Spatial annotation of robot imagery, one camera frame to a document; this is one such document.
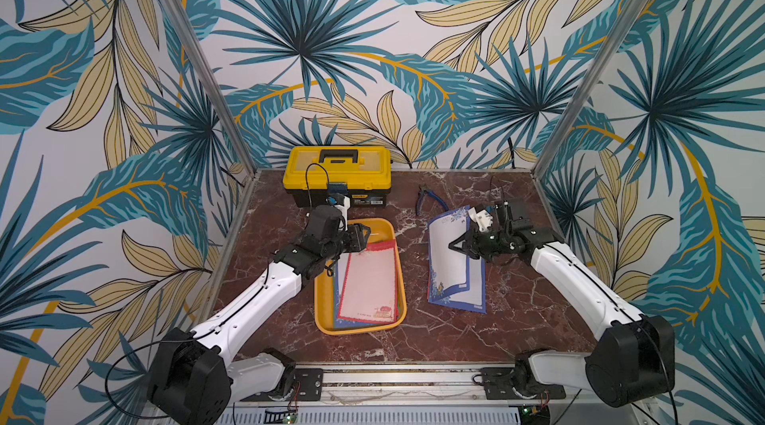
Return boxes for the yellow plastic tray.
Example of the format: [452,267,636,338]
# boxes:
[314,218,408,336]

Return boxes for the blue floral stationery paper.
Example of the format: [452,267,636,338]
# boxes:
[428,259,486,315]
[428,207,472,311]

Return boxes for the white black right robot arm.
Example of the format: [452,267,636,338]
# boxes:
[445,201,675,408]

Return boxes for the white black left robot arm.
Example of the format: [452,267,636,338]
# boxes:
[147,195,371,424]

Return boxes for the stack of stationery papers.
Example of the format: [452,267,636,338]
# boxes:
[331,254,402,331]

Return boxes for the yellow black toolbox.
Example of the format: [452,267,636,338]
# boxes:
[283,146,392,208]

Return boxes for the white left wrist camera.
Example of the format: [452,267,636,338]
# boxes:
[327,182,351,221]

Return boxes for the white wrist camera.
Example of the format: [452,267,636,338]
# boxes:
[327,182,351,221]
[468,208,494,233]

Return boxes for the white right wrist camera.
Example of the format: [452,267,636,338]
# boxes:
[468,208,494,233]

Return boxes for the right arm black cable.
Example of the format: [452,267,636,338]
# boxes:
[537,242,679,425]

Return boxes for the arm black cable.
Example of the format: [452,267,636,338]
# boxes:
[537,242,679,425]
[304,161,333,211]

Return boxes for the blue handled pliers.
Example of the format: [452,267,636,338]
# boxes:
[414,186,449,217]

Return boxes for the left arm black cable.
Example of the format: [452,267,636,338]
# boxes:
[304,161,333,211]

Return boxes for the aluminium front rail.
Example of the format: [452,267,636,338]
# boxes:
[213,358,581,406]

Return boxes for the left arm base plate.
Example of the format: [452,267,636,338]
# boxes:
[270,367,325,402]

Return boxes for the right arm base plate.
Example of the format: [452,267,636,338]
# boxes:
[472,365,566,401]

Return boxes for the aluminium right corner post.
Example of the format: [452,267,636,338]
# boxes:
[532,0,649,183]

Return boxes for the aluminium corner post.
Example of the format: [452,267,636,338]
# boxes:
[532,0,649,183]
[159,0,257,178]

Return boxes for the aluminium left corner post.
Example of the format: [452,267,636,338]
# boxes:
[159,0,257,178]

